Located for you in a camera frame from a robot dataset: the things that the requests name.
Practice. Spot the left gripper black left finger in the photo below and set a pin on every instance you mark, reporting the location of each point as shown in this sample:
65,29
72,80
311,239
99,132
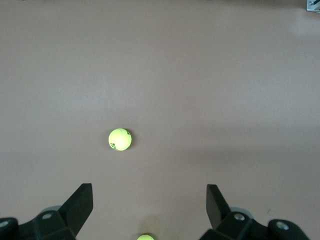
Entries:
72,212

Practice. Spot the yellow tennis ball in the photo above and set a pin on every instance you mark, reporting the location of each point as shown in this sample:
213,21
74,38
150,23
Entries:
145,237
120,139

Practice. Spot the silver metal table bracket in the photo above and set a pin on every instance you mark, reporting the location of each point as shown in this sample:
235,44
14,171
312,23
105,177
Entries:
313,6

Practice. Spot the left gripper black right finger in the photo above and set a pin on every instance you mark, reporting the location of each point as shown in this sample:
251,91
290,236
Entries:
220,215

